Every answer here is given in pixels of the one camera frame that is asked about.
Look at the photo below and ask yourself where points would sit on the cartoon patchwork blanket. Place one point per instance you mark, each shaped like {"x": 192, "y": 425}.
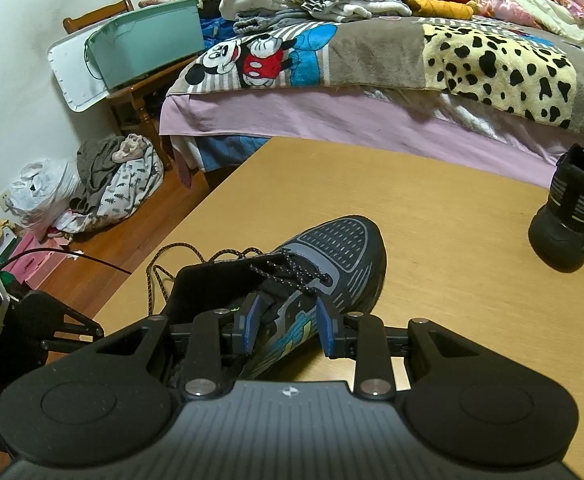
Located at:
{"x": 518, "y": 70}

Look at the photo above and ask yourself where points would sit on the black speckled shoelace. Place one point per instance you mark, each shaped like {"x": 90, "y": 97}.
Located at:
{"x": 236, "y": 269}

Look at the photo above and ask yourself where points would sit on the white tray lid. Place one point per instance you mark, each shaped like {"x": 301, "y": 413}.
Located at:
{"x": 79, "y": 80}

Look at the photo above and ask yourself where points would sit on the laundry pile on floor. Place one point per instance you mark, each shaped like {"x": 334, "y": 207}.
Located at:
{"x": 116, "y": 176}

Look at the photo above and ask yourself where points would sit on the wooden side table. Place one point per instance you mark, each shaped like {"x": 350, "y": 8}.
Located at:
{"x": 129, "y": 102}

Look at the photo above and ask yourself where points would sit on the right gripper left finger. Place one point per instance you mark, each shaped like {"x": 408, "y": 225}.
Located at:
{"x": 219, "y": 343}

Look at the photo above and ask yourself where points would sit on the black sneaker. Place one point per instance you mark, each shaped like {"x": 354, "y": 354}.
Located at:
{"x": 351, "y": 249}
{"x": 556, "y": 232}

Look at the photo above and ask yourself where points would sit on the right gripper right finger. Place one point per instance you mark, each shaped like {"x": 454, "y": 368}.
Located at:
{"x": 360, "y": 337}

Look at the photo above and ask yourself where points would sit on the teal storage bin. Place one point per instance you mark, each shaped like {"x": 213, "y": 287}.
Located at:
{"x": 137, "y": 43}

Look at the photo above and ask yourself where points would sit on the purple bed sheet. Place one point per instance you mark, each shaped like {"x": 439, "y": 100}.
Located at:
{"x": 221, "y": 130}

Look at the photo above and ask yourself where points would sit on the white plastic bag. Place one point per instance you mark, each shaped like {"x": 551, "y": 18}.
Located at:
{"x": 42, "y": 190}

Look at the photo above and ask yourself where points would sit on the folded yellow garment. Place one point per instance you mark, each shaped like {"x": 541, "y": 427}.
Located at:
{"x": 440, "y": 9}

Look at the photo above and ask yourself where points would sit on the folded grey striped clothes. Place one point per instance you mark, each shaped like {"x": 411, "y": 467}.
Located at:
{"x": 342, "y": 11}

